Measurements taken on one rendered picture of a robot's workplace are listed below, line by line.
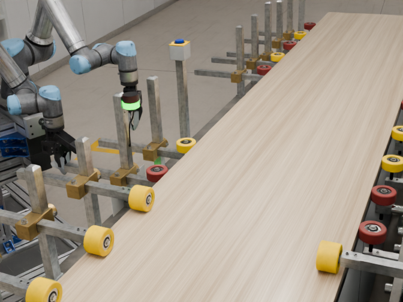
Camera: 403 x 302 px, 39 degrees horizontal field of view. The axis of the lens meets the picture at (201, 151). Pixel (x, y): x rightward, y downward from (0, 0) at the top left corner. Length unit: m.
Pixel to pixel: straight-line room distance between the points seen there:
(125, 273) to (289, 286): 0.44
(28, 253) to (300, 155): 1.50
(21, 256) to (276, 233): 1.60
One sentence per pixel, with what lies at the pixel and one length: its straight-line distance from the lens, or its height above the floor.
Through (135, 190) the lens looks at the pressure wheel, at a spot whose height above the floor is 0.98.
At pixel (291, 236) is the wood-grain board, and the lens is 1.72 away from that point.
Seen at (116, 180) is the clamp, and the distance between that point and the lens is 2.15.
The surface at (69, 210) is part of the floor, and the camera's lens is 3.71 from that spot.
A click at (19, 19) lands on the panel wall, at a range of 6.00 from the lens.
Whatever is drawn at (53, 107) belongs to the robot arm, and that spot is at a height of 1.11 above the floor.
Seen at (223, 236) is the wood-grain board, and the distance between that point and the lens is 1.71.
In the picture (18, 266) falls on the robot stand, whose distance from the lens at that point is 2.94.
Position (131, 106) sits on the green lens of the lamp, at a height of 1.14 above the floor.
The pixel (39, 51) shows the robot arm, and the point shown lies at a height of 1.21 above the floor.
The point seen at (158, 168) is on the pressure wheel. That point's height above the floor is 0.91.
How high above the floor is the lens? 1.88
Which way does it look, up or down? 26 degrees down
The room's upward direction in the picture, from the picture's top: 3 degrees counter-clockwise
